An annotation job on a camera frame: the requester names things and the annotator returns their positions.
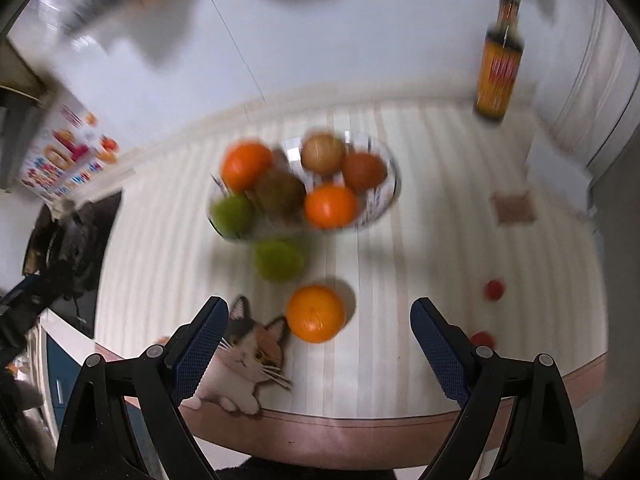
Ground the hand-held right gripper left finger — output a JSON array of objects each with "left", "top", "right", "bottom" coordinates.
[{"left": 54, "top": 296, "right": 231, "bottom": 480}]

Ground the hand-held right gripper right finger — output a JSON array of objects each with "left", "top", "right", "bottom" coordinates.
[{"left": 410, "top": 297, "right": 586, "bottom": 480}]

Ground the white folded paper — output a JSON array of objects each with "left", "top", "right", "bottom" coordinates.
[{"left": 524, "top": 132, "right": 593, "bottom": 211}]

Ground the dark reddish orange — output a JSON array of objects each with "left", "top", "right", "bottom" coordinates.
[{"left": 341, "top": 152, "right": 388, "bottom": 192}]

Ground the oval floral ceramic plate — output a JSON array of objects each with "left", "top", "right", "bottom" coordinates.
[{"left": 207, "top": 132, "right": 401, "bottom": 241}]

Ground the brownish green round fruit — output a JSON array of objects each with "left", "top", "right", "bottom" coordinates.
[
  {"left": 301, "top": 132, "right": 347, "bottom": 176},
  {"left": 252, "top": 170, "right": 307, "bottom": 221}
]

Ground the blue kitchen cabinet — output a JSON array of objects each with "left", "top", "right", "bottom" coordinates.
[{"left": 42, "top": 330, "right": 166, "bottom": 463}]

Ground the medium orange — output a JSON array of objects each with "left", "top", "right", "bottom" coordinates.
[
  {"left": 304, "top": 183, "right": 359, "bottom": 230},
  {"left": 286, "top": 285, "right": 347, "bottom": 344}
]

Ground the person's dark fleece clothing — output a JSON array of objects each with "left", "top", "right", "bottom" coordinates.
[{"left": 220, "top": 455, "right": 436, "bottom": 480}]

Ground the brown square coaster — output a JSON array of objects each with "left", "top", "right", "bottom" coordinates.
[{"left": 490, "top": 191, "right": 537, "bottom": 226}]

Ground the dark soy sauce bottle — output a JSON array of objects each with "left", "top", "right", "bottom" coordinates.
[{"left": 474, "top": 0, "right": 525, "bottom": 123}]

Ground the black gas stove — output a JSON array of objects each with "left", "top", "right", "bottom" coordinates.
[{"left": 22, "top": 187, "right": 123, "bottom": 341}]

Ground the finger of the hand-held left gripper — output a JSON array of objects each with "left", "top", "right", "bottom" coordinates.
[{"left": 0, "top": 271, "right": 53, "bottom": 311}]

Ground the striped cat print tablecloth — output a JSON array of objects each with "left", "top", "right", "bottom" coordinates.
[{"left": 92, "top": 97, "right": 608, "bottom": 433}]

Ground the green apple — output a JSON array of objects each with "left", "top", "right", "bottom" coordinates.
[
  {"left": 209, "top": 194, "right": 256, "bottom": 238},
  {"left": 252, "top": 239, "right": 306, "bottom": 282}
]

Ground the large orange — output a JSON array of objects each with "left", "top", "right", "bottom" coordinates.
[{"left": 220, "top": 142, "right": 275, "bottom": 193}]

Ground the colourful printed box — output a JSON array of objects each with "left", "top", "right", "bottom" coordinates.
[{"left": 17, "top": 102, "right": 121, "bottom": 198}]

